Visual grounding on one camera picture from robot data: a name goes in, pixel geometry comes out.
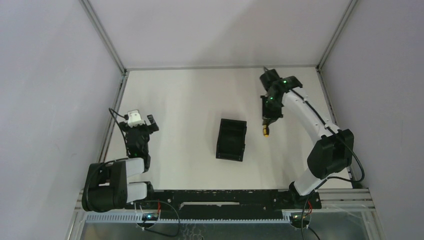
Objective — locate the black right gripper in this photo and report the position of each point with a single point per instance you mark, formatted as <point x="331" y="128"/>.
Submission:
<point x="269" y="117"/>

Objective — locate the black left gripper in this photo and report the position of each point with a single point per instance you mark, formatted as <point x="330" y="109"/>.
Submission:
<point x="140" y="129"/>

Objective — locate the yellow black screwdriver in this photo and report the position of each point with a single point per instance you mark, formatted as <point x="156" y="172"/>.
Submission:
<point x="265" y="127"/>

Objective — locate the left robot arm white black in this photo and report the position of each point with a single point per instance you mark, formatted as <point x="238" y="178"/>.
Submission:
<point x="106" y="186"/>

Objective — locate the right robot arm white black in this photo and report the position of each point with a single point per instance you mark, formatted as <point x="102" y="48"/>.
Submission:
<point x="332" y="146"/>

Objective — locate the black plastic bin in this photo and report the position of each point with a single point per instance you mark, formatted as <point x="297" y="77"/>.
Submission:
<point x="231" y="140"/>

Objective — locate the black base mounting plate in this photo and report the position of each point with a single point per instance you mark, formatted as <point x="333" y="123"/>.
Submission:
<point x="227" y="205"/>

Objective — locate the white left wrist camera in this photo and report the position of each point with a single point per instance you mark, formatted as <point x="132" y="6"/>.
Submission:
<point x="134" y="118"/>

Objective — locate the aluminium frame rail left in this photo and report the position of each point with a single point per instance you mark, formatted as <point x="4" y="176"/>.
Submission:
<point x="112" y="122"/>

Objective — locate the aluminium frame rail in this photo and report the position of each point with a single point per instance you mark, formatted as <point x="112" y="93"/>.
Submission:
<point x="326" y="95"/>
<point x="129" y="69"/>
<point x="112" y="122"/>

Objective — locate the aluminium frame rail back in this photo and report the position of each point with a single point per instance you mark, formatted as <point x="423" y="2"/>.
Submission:
<point x="129" y="69"/>

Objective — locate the aluminium frame rail right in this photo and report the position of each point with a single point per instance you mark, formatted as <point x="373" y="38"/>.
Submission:
<point x="326" y="95"/>

